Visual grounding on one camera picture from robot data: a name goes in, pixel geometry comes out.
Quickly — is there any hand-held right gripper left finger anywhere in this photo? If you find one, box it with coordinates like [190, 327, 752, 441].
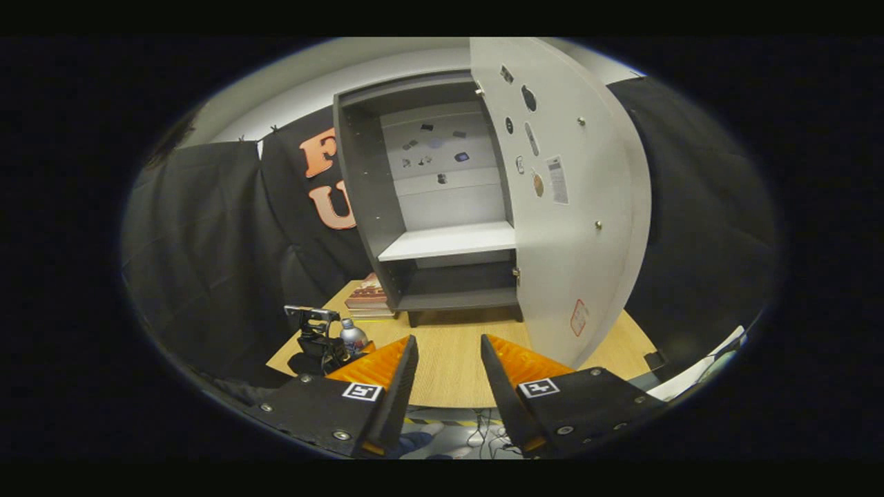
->
[242, 335, 420, 458]

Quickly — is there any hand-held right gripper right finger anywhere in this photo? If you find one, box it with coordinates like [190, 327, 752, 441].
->
[480, 334, 669, 458]

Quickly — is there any silver bottle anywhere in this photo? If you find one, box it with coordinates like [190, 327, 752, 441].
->
[338, 318, 370, 353]

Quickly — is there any white cabinet door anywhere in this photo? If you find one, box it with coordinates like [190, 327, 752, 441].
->
[470, 37, 653, 370]

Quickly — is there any grey cabinet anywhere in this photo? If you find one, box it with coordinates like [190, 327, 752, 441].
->
[333, 69, 526, 329]

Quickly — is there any white cabinet shelf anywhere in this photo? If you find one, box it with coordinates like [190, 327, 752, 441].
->
[378, 221, 517, 262]

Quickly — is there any brown cover book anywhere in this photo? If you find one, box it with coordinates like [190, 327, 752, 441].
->
[345, 273, 389, 309]

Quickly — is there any yellow black striped tape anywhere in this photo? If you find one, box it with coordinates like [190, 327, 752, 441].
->
[404, 416, 498, 427]

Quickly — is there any black backdrop cloth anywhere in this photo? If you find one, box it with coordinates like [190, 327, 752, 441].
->
[121, 138, 305, 387]
[608, 75, 781, 380]
[259, 104, 377, 304]

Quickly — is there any white flat panel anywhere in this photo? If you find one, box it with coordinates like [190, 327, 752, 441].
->
[646, 324, 748, 402]

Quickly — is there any black floor cable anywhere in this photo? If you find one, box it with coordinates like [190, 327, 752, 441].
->
[466, 409, 526, 453]

